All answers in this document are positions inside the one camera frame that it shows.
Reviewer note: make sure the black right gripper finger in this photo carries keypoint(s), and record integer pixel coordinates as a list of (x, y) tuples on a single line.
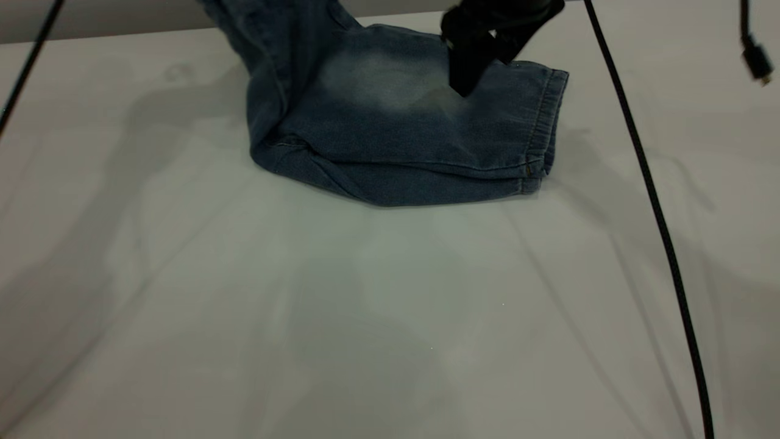
[(470, 61), (518, 39)]

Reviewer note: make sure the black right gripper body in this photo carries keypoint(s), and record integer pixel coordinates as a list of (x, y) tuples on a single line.
[(499, 12)]

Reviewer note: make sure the blue denim shorts basketball print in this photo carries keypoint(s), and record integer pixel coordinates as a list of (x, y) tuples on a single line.
[(390, 134)]

